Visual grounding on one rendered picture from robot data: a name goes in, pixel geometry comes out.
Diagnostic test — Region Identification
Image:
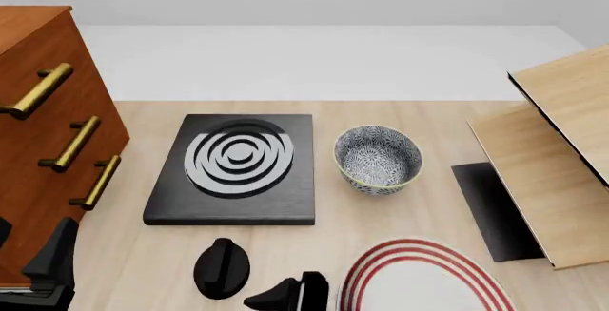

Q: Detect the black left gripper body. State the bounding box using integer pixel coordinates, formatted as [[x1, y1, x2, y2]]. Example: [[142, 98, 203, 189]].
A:
[[0, 281, 76, 311]]

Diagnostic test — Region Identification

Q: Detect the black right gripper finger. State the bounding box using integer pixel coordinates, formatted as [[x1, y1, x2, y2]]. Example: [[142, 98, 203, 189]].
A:
[[302, 270, 330, 311], [243, 277, 305, 311]]

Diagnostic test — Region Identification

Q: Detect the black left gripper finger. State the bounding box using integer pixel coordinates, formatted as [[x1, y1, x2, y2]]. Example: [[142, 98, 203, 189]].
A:
[[0, 217, 13, 249], [21, 216, 80, 287]]

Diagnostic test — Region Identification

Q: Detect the blue white patterned bowl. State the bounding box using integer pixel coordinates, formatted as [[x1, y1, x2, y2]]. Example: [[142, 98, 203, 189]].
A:
[[332, 123, 424, 197]]

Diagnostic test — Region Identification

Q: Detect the round black stove knob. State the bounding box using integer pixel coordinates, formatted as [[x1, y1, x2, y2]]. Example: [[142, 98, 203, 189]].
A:
[[192, 237, 252, 301]]

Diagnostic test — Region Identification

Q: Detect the flat black stove plate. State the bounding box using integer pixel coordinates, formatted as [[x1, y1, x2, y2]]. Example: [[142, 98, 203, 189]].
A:
[[142, 112, 317, 228]]

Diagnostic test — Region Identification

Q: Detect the white plate with red rings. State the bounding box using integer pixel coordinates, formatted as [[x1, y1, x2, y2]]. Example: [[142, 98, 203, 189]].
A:
[[336, 237, 518, 311]]

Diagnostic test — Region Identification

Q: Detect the red-brown wooden cabinet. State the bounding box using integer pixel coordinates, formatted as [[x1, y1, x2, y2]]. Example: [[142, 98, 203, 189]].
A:
[[0, 6, 130, 287]]

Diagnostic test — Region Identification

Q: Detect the pale wooden shelf black inside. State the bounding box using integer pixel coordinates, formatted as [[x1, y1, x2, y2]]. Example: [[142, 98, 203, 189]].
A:
[[450, 43, 609, 271]]

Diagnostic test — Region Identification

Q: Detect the long brass drawer handle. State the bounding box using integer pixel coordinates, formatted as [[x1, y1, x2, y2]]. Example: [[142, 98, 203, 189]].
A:
[[68, 154, 123, 212], [37, 114, 103, 174], [0, 62, 75, 122]]

